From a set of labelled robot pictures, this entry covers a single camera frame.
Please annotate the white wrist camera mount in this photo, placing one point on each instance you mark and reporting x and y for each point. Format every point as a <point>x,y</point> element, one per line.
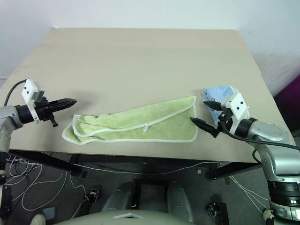
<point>30,87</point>
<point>237,105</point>

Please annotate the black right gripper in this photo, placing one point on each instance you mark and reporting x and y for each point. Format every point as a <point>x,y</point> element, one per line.
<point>225,122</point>

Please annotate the grey floor block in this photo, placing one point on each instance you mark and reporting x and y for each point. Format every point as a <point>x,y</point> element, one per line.
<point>48,212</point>

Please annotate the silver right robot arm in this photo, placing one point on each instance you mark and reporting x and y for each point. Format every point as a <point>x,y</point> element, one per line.
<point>264,131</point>

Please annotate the blue cloth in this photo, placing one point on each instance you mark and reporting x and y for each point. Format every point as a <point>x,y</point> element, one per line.
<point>218,92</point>

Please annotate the green towel with white trim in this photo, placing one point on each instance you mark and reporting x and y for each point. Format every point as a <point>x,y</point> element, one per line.
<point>140,119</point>

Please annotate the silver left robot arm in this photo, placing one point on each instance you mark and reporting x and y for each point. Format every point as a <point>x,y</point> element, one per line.
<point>9,114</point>

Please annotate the beige shoe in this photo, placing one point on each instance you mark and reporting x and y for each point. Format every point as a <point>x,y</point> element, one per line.
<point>38,219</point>

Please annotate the pale grey robot torso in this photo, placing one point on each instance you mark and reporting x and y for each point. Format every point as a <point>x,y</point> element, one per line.
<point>93,219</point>

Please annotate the purple object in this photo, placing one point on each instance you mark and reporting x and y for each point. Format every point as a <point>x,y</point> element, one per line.
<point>289,90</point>

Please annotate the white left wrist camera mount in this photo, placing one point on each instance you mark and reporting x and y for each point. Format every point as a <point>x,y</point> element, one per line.
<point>30,87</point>

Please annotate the dark grey rounded shape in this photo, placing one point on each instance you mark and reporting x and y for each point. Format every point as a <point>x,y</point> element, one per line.
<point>178,199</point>
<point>122,197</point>

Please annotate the black floor device with plate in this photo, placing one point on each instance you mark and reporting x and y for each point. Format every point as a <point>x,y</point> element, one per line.
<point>216,209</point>

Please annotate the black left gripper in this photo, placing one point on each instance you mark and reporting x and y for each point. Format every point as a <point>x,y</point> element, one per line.
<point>44,110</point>

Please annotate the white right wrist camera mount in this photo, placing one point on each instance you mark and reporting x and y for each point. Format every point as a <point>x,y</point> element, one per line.
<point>237,105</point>

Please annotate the black metal table frame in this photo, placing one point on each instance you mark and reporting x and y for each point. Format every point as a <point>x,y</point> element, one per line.
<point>58,165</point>

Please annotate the small black floor device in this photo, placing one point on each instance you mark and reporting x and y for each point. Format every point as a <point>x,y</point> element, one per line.
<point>95,193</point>

